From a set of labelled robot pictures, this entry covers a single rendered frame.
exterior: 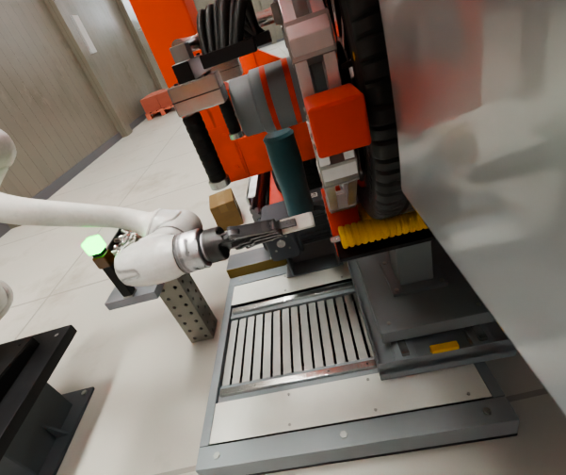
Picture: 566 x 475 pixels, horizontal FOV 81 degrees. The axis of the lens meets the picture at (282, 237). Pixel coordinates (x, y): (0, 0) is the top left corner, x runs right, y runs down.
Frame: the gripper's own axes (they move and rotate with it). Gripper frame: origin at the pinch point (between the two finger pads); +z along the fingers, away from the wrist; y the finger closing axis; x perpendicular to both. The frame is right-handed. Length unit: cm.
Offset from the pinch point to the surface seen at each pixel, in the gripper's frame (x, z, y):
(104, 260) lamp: 7, -56, -13
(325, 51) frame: 16.6, 11.9, 25.4
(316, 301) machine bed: -15, -6, -67
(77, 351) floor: -13, -124, -77
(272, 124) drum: 23.0, -0.2, 1.0
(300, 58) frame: 16.6, 8.3, 25.4
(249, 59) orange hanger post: 193, -24, -170
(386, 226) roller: -3.1, 19.2, -12.7
